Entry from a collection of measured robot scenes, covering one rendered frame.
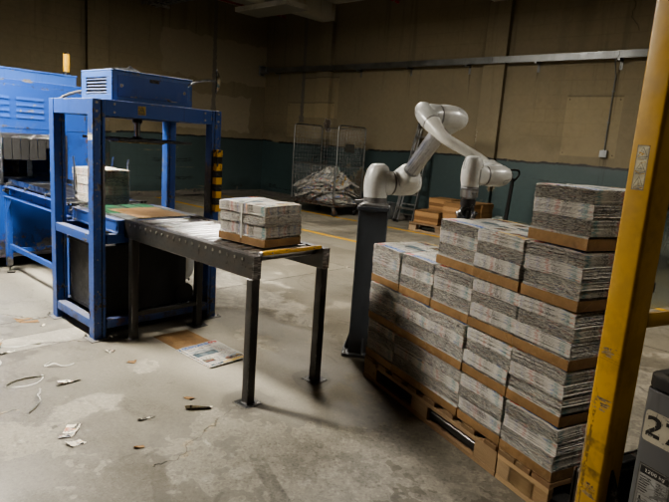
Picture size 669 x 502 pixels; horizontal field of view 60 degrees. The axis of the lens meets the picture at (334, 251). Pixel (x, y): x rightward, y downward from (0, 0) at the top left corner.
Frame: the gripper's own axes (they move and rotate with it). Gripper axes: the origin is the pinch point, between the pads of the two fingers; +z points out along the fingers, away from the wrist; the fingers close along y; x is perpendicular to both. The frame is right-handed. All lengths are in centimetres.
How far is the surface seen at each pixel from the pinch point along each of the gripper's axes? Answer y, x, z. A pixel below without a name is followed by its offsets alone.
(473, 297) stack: -17.5, -32.8, 21.1
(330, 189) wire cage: 303, 753, 62
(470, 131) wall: 486, 587, -66
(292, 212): -68, 65, -2
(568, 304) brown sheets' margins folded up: -18, -85, 8
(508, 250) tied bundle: -18, -50, -5
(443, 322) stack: -18.5, -15.3, 38.9
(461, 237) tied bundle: -16.4, -17.9, -3.8
